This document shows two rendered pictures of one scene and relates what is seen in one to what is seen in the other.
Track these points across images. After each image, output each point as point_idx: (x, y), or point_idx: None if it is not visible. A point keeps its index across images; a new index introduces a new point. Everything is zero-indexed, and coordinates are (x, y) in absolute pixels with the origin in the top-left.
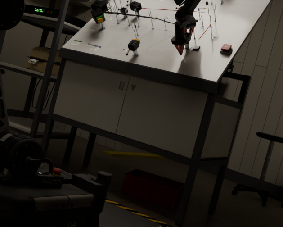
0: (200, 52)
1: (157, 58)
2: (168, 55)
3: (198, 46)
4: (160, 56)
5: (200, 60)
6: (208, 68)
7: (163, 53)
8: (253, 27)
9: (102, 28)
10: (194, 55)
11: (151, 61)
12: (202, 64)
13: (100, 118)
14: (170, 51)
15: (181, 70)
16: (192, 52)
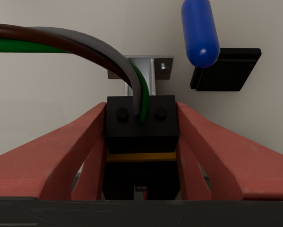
0: (259, 93)
1: (2, 145)
2: (44, 129)
3: (242, 65)
4: (2, 135)
5: (252, 134)
6: None
7: (2, 121)
8: None
9: None
10: (214, 115)
11: None
12: (263, 145)
13: None
14: (29, 105)
15: None
16: (196, 96)
